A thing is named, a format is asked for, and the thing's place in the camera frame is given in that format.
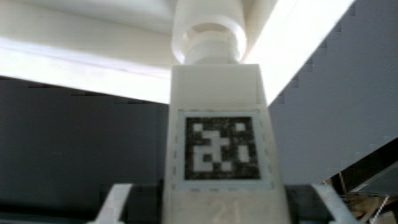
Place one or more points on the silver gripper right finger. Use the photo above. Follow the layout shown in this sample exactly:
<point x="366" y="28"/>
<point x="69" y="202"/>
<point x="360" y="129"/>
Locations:
<point x="335" y="207"/>

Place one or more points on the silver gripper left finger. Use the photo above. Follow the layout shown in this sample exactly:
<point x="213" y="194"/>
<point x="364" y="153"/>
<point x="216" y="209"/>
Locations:
<point x="110" y="211"/>

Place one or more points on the white leg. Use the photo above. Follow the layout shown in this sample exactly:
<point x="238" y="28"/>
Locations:
<point x="222" y="185"/>

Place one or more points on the white square tabletop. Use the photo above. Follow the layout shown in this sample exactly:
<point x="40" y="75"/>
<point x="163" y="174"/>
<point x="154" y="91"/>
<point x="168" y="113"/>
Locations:
<point x="101" y="44"/>

